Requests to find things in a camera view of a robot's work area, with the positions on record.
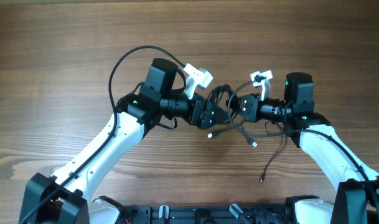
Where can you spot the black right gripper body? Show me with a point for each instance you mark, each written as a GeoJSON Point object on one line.
{"type": "Point", "coordinates": [248, 107]}

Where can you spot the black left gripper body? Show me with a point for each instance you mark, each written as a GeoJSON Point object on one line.
{"type": "Point", "coordinates": [203, 112]}

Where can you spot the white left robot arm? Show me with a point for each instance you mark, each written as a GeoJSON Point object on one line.
{"type": "Point", "coordinates": [67, 195]}

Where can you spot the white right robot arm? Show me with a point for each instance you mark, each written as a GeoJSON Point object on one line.
{"type": "Point", "coordinates": [355, 183]}

